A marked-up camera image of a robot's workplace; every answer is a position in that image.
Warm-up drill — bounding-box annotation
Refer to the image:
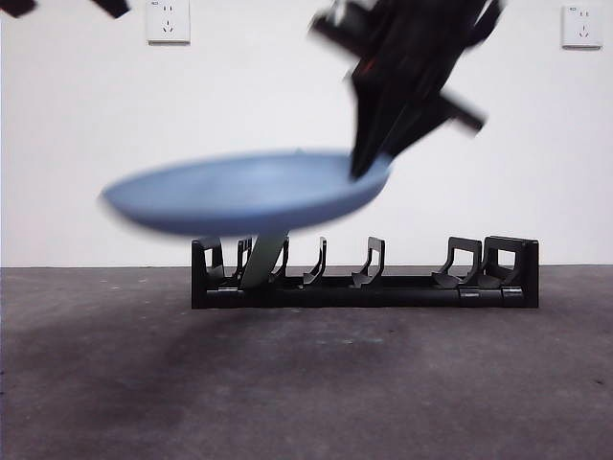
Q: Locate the blue round plate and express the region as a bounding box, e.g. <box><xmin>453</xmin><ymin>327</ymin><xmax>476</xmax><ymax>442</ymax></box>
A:
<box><xmin>98</xmin><ymin>147</ymin><xmax>397</xmax><ymax>239</ymax></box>

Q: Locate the pale green round plate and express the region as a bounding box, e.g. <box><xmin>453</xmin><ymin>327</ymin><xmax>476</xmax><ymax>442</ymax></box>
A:
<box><xmin>238</xmin><ymin>232</ymin><xmax>288</xmax><ymax>291</ymax></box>

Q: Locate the black plate rack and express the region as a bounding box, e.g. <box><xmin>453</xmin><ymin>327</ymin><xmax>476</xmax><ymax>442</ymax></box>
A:
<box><xmin>191</xmin><ymin>234</ymin><xmax>540</xmax><ymax>310</ymax></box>

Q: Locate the white wall socket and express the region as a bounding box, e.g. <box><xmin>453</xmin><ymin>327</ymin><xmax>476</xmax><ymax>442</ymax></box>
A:
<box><xmin>146</xmin><ymin>0</ymin><xmax>192</xmax><ymax>47</ymax></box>
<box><xmin>561</xmin><ymin>4</ymin><xmax>603</xmax><ymax>51</ymax></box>

